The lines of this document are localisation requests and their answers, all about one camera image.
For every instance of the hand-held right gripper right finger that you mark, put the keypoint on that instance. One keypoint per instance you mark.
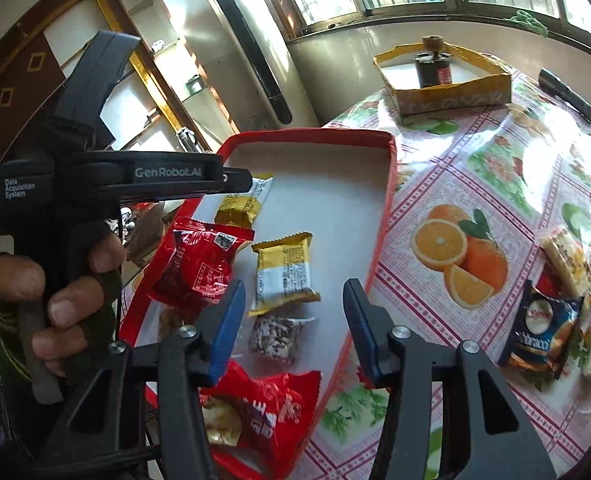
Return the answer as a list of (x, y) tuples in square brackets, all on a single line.
[(361, 337)]

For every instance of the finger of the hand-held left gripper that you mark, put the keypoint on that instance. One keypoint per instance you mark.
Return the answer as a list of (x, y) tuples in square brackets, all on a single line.
[(238, 181)]

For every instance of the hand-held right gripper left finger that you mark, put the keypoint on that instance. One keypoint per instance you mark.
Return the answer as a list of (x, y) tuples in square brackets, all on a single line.
[(225, 332)]

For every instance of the yellow white snack packet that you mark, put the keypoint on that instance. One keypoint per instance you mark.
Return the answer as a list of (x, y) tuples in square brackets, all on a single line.
[(283, 275), (240, 207)]

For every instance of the clear packet seeded square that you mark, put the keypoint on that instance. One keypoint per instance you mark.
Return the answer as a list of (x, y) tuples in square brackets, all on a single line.
[(278, 340)]

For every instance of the small red snack packet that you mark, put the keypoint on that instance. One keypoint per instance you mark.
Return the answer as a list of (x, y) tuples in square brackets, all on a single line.
[(200, 265)]

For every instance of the red tray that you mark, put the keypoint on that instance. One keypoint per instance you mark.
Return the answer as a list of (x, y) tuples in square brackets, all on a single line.
[(325, 200)]

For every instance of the large red chips packet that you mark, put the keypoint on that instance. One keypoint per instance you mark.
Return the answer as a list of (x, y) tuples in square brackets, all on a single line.
[(265, 415)]

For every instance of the dark blue snack packet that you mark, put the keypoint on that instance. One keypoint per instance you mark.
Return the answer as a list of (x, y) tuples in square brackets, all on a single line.
[(540, 330)]

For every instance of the yellow striped snack packet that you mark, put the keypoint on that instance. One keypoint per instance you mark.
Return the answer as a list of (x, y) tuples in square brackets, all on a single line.
[(568, 260)]

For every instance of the person's left hand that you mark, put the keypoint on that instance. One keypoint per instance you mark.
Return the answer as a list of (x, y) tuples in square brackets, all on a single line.
[(70, 305)]

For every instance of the wooden cabinet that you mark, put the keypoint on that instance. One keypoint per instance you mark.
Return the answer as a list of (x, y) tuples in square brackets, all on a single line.
[(20, 75)]

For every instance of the silver tower air conditioner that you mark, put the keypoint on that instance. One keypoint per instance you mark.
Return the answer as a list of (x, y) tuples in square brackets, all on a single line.
[(255, 45)]

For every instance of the floral tablecloth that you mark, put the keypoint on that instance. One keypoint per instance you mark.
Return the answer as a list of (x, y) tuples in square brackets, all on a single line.
[(425, 170)]

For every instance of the dark jar red label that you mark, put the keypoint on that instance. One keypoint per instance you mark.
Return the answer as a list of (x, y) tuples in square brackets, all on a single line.
[(431, 67)]

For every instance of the yellow cardboard box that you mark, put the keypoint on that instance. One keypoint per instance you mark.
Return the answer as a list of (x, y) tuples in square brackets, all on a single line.
[(450, 97)]

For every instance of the black flashlight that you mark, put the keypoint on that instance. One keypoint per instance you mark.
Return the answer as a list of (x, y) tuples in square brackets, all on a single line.
[(568, 94)]

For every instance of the green cloth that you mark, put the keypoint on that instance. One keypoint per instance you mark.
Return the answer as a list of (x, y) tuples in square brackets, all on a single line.
[(528, 22)]

